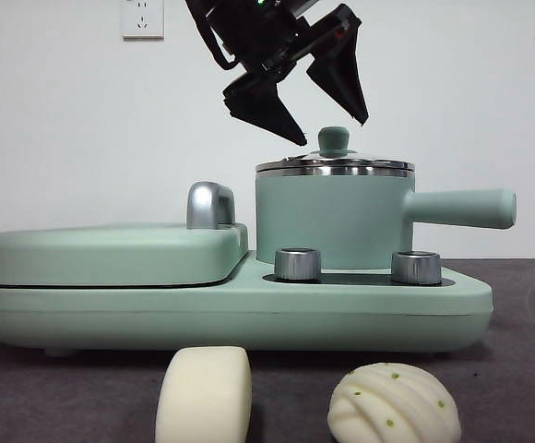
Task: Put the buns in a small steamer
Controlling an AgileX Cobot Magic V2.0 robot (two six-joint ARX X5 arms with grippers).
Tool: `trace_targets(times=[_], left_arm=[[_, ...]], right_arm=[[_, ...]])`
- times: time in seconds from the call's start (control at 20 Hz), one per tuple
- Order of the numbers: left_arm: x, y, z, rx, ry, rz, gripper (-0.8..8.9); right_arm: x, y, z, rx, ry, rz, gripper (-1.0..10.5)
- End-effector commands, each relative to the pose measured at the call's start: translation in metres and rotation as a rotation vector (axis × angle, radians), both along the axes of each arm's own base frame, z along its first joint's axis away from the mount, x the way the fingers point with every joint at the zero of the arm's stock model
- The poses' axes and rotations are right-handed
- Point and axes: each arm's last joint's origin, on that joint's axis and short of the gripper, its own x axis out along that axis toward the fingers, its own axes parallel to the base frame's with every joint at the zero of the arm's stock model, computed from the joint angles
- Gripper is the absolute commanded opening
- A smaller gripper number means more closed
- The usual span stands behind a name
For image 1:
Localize glass pot lid green knob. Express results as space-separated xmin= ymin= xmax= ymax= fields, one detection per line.
xmin=254 ymin=126 xmax=416 ymax=179

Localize plain white rectangular bun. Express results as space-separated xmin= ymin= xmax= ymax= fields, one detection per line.
xmin=155 ymin=345 xmax=254 ymax=443

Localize round ridged bun green specks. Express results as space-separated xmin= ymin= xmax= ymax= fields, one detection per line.
xmin=327 ymin=361 xmax=462 ymax=443

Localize silver control dial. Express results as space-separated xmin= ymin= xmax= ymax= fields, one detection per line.
xmin=390 ymin=250 xmax=444 ymax=285
xmin=274 ymin=247 xmax=323 ymax=282

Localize mint green breakfast machine base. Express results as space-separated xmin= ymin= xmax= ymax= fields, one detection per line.
xmin=0 ymin=223 xmax=494 ymax=359

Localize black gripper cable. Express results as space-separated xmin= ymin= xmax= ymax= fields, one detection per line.
xmin=184 ymin=0 xmax=240 ymax=71

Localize silver griddle cover handle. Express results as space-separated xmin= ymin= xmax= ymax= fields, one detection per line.
xmin=186 ymin=181 xmax=237 ymax=231

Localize white wall socket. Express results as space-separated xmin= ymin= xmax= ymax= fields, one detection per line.
xmin=121 ymin=0 xmax=166 ymax=41

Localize mint green pot with handle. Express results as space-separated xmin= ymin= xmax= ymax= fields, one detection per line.
xmin=255 ymin=161 xmax=518 ymax=273

